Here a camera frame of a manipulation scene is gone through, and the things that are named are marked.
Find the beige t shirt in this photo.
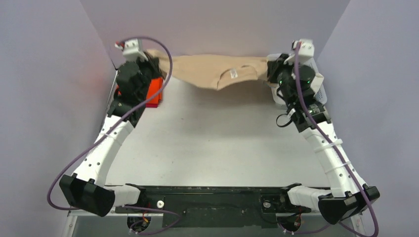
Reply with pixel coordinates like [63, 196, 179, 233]
[145, 49, 279, 91]

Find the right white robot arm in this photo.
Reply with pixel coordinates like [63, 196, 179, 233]
[267, 53, 380, 225]

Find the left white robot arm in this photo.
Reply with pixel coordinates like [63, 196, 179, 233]
[59, 53, 163, 217]

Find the folded orange t shirt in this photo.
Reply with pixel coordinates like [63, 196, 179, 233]
[110, 75, 165, 107]

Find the folded red t shirt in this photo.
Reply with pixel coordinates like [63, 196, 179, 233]
[145, 103, 160, 108]

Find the white t shirt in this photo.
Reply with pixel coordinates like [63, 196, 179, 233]
[310, 73, 324, 101]

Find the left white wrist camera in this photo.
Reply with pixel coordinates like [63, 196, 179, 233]
[114, 38, 148, 62]

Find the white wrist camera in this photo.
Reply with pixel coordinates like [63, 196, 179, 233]
[114, 38, 148, 62]
[284, 39, 315, 64]

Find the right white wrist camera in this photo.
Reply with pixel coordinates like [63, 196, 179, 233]
[284, 39, 315, 64]

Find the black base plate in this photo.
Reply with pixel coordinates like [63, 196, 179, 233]
[104, 185, 328, 230]

